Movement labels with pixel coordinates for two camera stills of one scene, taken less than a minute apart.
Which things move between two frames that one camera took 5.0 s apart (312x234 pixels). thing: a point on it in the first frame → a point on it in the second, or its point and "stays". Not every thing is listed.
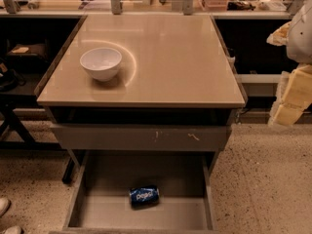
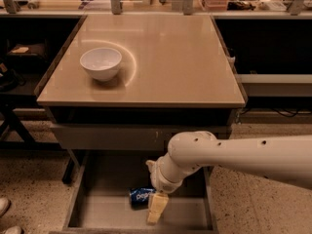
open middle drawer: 99,202 stays
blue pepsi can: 143,197 stays
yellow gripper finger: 279,36 → 151,164
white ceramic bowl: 101,63 stays
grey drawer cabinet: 141,84 stays
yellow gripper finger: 294,94 → 156,204
